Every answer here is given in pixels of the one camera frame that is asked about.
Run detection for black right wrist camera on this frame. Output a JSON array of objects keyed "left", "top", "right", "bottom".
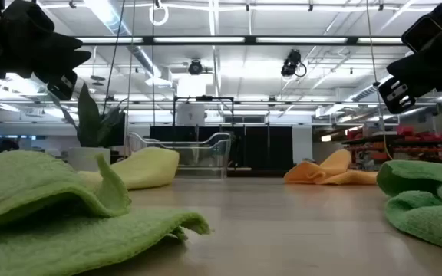
[{"left": 378, "top": 76, "right": 417, "bottom": 115}]

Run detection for clear plastic bin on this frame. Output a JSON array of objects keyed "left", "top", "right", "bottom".
[{"left": 127, "top": 131, "right": 233, "bottom": 180}]

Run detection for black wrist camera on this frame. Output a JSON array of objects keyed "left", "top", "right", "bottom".
[
  {"left": 46, "top": 70, "right": 79, "bottom": 101},
  {"left": 378, "top": 76, "right": 417, "bottom": 115}
]

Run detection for yellow hanging cable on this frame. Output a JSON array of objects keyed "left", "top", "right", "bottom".
[{"left": 365, "top": 0, "right": 394, "bottom": 161}]

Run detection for black overhead rig beam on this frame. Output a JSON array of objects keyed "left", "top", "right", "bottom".
[{"left": 73, "top": 35, "right": 408, "bottom": 46}]

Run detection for lime green microfiber towel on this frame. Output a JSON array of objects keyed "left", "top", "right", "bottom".
[{"left": 0, "top": 149, "right": 211, "bottom": 276}]

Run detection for shelf with red bins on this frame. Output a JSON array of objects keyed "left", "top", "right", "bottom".
[{"left": 341, "top": 124, "right": 442, "bottom": 172}]

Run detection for dark green microfiber towel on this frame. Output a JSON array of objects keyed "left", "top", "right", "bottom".
[{"left": 376, "top": 159, "right": 442, "bottom": 256}]

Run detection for white hanging ring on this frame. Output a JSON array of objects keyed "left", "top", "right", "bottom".
[{"left": 147, "top": 2, "right": 170, "bottom": 28}]

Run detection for round black ceiling fixture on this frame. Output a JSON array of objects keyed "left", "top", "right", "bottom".
[{"left": 187, "top": 58, "right": 204, "bottom": 76}]

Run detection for yellow microfiber towel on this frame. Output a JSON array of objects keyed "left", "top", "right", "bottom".
[{"left": 77, "top": 146, "right": 180, "bottom": 191}]

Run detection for artificial plant in white pot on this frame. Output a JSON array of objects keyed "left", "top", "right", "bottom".
[{"left": 49, "top": 82, "right": 127, "bottom": 173}]

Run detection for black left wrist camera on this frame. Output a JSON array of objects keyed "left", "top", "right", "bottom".
[{"left": 46, "top": 70, "right": 79, "bottom": 101}]

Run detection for thin black hanging cable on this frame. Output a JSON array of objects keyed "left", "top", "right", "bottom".
[{"left": 103, "top": 0, "right": 127, "bottom": 116}]

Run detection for black overhead camera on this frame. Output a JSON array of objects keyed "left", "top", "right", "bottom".
[{"left": 280, "top": 48, "right": 308, "bottom": 79}]

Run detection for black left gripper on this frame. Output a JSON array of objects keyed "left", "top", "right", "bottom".
[{"left": 0, "top": 33, "right": 92, "bottom": 81}]

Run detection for orange microfiber towel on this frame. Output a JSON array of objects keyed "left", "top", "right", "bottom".
[{"left": 283, "top": 148, "right": 379, "bottom": 186}]

